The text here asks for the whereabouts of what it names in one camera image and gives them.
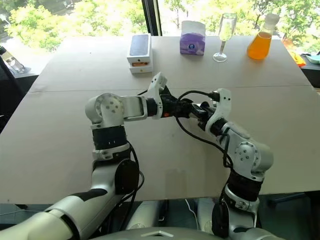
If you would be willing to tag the white phone box orange stripe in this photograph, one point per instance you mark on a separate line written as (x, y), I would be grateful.
(141, 68)

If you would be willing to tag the orange object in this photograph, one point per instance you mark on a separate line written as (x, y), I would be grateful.
(297, 58)

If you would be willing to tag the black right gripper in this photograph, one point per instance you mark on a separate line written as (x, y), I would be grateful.
(205, 115)

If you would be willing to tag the teal plate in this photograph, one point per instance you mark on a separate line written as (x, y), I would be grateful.
(313, 59)

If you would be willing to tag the black side table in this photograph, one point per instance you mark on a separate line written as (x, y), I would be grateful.
(311, 75)

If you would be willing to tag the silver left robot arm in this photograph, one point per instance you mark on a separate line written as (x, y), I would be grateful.
(107, 110)

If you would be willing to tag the flask with orange liquid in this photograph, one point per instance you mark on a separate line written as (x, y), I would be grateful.
(260, 46)

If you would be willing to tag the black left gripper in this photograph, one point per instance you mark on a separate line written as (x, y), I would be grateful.
(170, 106)

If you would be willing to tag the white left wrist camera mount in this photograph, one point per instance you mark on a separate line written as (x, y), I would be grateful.
(158, 83)

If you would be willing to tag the black window frame post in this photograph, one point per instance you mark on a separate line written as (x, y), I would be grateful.
(152, 17)

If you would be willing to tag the clear champagne glass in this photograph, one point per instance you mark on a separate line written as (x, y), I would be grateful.
(224, 32)

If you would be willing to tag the purple tissue box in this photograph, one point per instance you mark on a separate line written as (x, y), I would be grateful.
(192, 43)

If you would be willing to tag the white phone box with picture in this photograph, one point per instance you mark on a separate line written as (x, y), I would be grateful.
(140, 48)

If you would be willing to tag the clear glass container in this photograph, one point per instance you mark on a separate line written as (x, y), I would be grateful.
(13, 63)

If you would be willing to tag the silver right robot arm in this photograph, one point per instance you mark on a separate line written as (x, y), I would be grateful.
(247, 152)

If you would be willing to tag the silver robot torso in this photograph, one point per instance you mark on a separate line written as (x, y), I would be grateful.
(160, 233)

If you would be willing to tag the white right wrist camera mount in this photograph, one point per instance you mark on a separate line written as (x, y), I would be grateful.
(225, 100)

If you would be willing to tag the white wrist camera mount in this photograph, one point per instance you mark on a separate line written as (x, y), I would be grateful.
(225, 100)
(158, 83)

